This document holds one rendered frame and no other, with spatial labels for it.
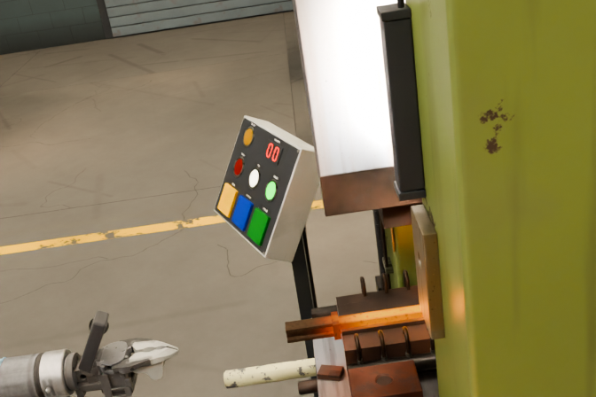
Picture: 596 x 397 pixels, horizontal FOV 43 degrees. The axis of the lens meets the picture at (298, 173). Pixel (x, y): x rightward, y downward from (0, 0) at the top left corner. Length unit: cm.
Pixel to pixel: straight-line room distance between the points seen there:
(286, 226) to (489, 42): 111
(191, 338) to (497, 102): 264
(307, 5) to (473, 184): 41
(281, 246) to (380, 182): 61
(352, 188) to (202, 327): 218
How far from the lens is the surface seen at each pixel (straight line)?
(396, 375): 137
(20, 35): 995
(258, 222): 185
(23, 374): 156
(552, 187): 85
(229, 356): 315
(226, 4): 937
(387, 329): 146
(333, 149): 117
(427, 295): 106
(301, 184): 178
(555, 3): 79
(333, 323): 146
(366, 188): 126
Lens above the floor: 185
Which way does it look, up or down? 23 degrees down
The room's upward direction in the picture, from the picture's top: 9 degrees counter-clockwise
